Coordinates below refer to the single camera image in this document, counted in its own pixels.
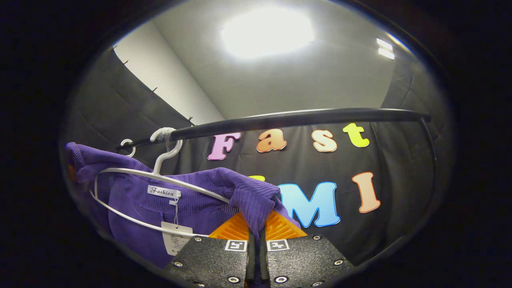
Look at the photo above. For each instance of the purple ribbed jacket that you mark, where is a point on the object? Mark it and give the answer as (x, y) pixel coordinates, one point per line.
(132, 208)

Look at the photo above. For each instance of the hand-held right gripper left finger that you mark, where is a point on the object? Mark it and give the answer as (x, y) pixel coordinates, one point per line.
(216, 260)

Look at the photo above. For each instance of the black backdrop cloth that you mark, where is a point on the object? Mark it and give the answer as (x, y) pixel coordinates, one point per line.
(408, 168)

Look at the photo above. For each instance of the white clothes hanger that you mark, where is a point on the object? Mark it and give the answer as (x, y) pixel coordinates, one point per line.
(166, 158)
(133, 150)

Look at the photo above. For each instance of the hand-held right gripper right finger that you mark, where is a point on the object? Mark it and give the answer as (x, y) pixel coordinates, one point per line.
(304, 260)

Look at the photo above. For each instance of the black clothes rack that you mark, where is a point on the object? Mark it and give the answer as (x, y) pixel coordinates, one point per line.
(300, 117)

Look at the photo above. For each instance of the small ceiling light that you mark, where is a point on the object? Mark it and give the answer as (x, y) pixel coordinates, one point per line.
(385, 48)

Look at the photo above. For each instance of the large ceiling light panel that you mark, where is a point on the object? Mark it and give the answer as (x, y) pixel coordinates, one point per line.
(266, 32)

